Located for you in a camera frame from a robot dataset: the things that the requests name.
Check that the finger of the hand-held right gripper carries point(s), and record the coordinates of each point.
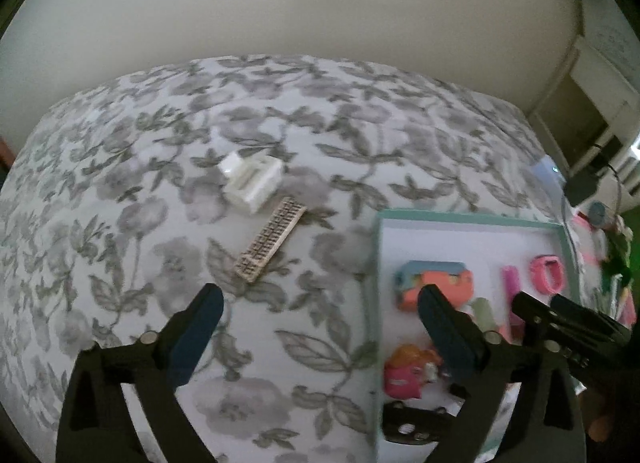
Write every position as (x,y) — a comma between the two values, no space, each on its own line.
(537,318)
(590,320)

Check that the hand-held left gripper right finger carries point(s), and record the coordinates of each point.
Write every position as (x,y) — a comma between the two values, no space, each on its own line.
(447,338)

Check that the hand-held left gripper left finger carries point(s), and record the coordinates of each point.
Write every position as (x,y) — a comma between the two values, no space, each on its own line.
(195,338)

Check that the green highlighter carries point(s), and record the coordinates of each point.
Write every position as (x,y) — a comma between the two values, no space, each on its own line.
(482,313)

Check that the magenta pen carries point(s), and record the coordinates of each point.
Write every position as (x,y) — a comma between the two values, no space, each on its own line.
(510,283)

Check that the small pink doll toy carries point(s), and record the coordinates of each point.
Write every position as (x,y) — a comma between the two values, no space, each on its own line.
(405,373)

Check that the orange and blue toy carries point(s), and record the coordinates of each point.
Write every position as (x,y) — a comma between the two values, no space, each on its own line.
(452,279)

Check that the black toy car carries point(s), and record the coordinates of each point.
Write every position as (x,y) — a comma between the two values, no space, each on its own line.
(425,423)

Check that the teal rimmed white tray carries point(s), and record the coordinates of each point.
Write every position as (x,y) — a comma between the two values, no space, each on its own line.
(450,243)

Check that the metal harmonica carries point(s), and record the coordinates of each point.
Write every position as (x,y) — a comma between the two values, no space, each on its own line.
(270,243)

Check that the person's right hand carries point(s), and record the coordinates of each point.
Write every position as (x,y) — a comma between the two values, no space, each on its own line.
(602,428)

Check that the pile of colourful toys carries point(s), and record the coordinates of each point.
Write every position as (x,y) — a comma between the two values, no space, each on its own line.
(617,263)

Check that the pink edged white mat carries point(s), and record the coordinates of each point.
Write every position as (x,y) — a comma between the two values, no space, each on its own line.
(582,233)

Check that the round teal container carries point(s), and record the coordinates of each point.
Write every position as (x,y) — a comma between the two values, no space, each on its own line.
(597,213)

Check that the black power adapter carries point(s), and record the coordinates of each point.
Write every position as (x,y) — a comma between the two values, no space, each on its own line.
(580,189)

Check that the white power strip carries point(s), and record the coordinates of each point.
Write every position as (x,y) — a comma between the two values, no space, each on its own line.
(545,175)

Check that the white ribbed plug adapter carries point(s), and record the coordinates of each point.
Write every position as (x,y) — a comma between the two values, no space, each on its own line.
(250,183)

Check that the white shelf stand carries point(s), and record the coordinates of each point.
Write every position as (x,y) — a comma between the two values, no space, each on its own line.
(590,73)

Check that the white box with round print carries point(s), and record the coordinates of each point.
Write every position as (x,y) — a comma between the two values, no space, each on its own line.
(615,33)

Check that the wooden bed frame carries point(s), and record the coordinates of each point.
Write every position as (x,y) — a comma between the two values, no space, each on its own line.
(4,153)

